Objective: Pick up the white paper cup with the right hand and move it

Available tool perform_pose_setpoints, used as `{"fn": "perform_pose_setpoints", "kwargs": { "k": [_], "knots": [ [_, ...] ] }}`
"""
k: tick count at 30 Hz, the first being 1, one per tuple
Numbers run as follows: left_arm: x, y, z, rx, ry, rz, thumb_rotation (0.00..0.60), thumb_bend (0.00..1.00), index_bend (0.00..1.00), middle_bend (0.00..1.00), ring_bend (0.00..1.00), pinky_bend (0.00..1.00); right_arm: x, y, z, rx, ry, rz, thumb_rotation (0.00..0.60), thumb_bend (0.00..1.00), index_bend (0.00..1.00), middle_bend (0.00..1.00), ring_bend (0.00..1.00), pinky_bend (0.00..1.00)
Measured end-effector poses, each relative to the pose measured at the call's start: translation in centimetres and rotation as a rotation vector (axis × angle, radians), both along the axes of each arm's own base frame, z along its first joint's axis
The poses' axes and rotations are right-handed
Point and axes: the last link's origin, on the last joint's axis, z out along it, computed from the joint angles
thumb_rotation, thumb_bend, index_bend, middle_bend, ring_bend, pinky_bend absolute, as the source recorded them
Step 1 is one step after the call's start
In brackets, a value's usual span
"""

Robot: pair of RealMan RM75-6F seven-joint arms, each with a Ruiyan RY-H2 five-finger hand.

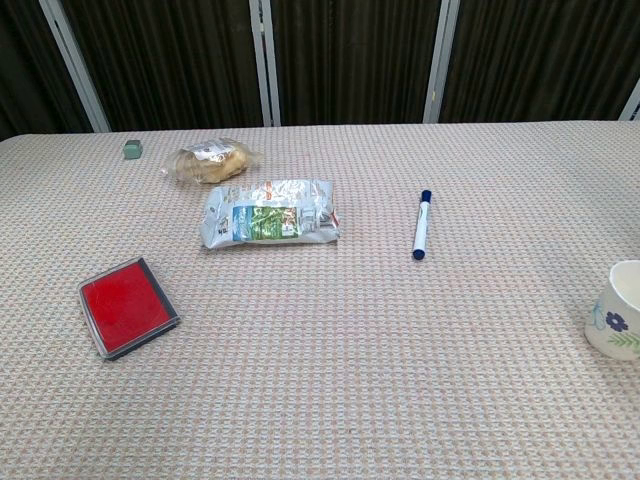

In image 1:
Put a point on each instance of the red ink stamp pad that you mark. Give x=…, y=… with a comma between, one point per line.
x=125, y=307

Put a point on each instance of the white foil snack bag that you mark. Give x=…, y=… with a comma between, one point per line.
x=270, y=215

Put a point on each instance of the clear bag of bread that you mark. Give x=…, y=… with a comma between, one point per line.
x=215, y=162

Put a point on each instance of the white floral paper cup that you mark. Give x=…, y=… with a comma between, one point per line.
x=616, y=320

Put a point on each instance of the blue white marker pen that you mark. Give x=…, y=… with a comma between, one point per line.
x=422, y=225

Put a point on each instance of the small green eraser block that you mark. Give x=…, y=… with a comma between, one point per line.
x=133, y=149

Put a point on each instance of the grey metal partition post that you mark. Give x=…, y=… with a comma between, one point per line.
x=265, y=60
x=631, y=102
x=75, y=60
x=440, y=60

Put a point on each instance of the dark pleated curtain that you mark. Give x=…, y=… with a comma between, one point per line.
x=350, y=55

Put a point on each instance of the woven checkered tablecloth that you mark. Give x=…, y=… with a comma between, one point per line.
x=320, y=375

